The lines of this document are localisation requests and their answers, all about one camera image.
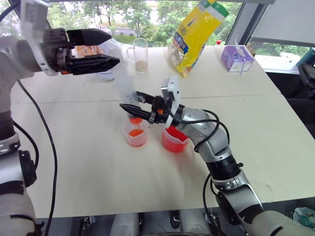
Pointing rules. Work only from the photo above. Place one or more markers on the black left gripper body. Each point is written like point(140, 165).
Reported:
point(55, 49)

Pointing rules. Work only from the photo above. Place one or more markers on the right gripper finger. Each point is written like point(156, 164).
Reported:
point(147, 98)
point(137, 111)

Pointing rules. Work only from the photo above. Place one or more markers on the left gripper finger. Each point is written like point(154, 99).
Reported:
point(88, 37)
point(93, 64)

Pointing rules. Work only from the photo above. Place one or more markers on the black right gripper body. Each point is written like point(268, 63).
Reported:
point(160, 110)

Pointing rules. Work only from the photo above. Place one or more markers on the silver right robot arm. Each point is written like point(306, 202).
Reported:
point(209, 127)

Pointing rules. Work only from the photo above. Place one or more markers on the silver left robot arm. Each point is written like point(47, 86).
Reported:
point(14, 56)

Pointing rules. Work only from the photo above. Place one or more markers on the clear cup little red liquid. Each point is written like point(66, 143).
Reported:
point(135, 137)

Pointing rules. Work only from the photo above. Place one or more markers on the clear cup full red liquid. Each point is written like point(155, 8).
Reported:
point(173, 143)

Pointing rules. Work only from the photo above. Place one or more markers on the clear container orange contents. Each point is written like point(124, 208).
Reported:
point(103, 75)

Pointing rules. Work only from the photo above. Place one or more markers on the clear glass mug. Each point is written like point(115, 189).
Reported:
point(140, 56)

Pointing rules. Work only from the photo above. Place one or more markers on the yellow snack bag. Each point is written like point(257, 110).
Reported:
point(197, 37)

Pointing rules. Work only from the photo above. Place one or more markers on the small red object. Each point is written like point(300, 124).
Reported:
point(219, 43)

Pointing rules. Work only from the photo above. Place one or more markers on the purple tissue box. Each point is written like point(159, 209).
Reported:
point(236, 59)

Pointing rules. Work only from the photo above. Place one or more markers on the grey rounded shape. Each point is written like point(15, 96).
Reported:
point(194, 223)
point(125, 225)

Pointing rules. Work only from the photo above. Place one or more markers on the dark teal object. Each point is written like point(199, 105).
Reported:
point(307, 57)

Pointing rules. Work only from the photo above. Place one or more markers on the teal crumpled packet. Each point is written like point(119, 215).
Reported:
point(304, 217)

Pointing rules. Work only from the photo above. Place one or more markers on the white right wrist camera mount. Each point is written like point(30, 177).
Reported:
point(173, 88)

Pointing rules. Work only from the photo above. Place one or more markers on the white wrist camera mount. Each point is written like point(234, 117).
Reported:
point(33, 29)
point(173, 88)

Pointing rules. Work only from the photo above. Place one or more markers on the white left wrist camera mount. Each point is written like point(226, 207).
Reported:
point(33, 29)

